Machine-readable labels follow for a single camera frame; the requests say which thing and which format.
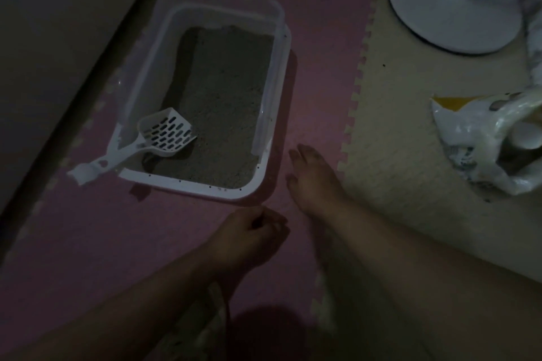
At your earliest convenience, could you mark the person's right hand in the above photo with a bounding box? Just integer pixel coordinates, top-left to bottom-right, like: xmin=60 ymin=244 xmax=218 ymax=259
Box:
xmin=286 ymin=144 xmax=352 ymax=222

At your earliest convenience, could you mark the person's left hand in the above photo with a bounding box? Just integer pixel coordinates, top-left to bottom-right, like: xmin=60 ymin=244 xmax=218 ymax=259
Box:
xmin=203 ymin=205 xmax=291 ymax=279

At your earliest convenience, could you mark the white slotted litter scoop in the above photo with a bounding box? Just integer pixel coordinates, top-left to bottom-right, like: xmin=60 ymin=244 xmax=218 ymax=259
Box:
xmin=67 ymin=107 xmax=199 ymax=187

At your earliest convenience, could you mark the yellow plastic bag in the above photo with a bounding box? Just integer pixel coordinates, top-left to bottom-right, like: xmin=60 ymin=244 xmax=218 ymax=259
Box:
xmin=431 ymin=92 xmax=542 ymax=196

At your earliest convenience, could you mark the white cat litter tray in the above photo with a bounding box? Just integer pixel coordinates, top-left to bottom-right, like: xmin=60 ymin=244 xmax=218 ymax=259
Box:
xmin=106 ymin=0 xmax=292 ymax=204

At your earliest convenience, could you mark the person's right forearm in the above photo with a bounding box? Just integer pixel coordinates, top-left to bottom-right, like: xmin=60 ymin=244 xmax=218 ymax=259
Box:
xmin=313 ymin=200 xmax=542 ymax=361

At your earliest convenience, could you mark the person's left forearm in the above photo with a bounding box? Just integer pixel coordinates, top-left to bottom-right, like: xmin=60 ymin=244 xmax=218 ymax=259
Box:
xmin=16 ymin=246 xmax=221 ymax=361

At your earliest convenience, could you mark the white sneaker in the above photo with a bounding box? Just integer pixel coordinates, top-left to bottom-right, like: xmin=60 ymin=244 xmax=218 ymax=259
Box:
xmin=165 ymin=284 xmax=231 ymax=361

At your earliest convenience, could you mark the pink foam floor mat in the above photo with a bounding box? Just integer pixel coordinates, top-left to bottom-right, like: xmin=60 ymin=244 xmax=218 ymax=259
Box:
xmin=0 ymin=0 xmax=424 ymax=361

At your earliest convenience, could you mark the white standing fan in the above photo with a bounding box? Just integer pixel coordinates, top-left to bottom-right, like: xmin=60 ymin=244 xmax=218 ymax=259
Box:
xmin=388 ymin=0 xmax=522 ymax=56

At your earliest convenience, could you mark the white bed frame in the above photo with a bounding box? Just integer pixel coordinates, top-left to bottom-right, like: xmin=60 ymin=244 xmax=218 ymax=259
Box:
xmin=0 ymin=0 xmax=191 ymax=256

